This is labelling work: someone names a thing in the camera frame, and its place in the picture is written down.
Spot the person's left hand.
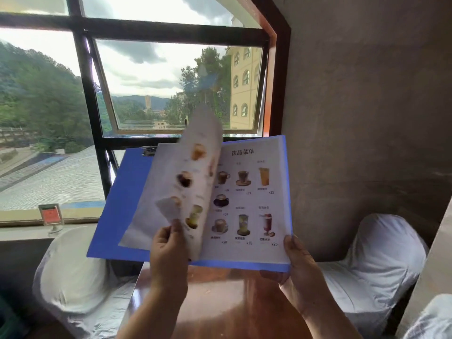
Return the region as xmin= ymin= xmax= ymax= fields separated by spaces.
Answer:
xmin=149 ymin=219 xmax=189 ymax=298

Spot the person's right hand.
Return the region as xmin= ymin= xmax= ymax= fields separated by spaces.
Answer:
xmin=260 ymin=235 xmax=336 ymax=315

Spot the blue menu folder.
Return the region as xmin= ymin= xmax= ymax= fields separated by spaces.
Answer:
xmin=86 ymin=135 xmax=294 ymax=273

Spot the white menu page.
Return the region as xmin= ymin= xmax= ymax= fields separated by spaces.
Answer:
xmin=155 ymin=104 xmax=223 ymax=262

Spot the person's left forearm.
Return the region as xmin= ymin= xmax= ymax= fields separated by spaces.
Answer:
xmin=116 ymin=286 xmax=188 ymax=339

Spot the person's right forearm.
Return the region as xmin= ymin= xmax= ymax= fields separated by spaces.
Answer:
xmin=300 ymin=295 xmax=364 ymax=339

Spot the white covered chair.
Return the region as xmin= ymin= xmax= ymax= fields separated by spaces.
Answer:
xmin=32 ymin=226 xmax=143 ymax=339
xmin=401 ymin=294 xmax=452 ymax=339
xmin=316 ymin=213 xmax=429 ymax=337

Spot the small red table sign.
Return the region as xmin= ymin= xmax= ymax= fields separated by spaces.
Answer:
xmin=38 ymin=203 xmax=65 ymax=234

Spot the brown wooden window trim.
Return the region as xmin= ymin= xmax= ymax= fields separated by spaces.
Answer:
xmin=249 ymin=0 xmax=292 ymax=138

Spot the black window frame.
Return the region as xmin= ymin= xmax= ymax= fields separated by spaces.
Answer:
xmin=0 ymin=0 xmax=270 ymax=223

